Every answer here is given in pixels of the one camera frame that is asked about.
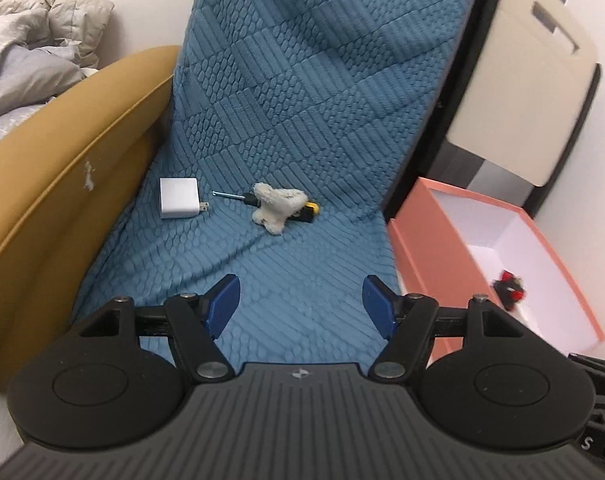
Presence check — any white fluffy hair clip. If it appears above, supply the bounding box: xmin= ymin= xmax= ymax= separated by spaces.
xmin=252 ymin=182 xmax=308 ymax=235

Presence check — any red black toy figure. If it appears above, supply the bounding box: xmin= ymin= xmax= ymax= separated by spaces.
xmin=493 ymin=270 xmax=525 ymax=312

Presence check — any pink cardboard box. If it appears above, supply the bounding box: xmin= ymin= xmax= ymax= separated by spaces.
xmin=387 ymin=179 xmax=605 ymax=354

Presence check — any white charger left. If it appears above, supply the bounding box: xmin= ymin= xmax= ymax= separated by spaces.
xmin=159 ymin=178 xmax=209 ymax=220

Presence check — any yellow black screwdriver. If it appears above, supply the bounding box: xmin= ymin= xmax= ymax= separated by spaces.
xmin=211 ymin=191 xmax=320 ymax=223

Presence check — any blue textured chair cover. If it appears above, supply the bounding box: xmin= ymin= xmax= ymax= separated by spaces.
xmin=72 ymin=0 xmax=473 ymax=368

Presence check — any grey crumpled duvet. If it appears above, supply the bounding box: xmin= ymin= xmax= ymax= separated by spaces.
xmin=0 ymin=0 xmax=115 ymax=142

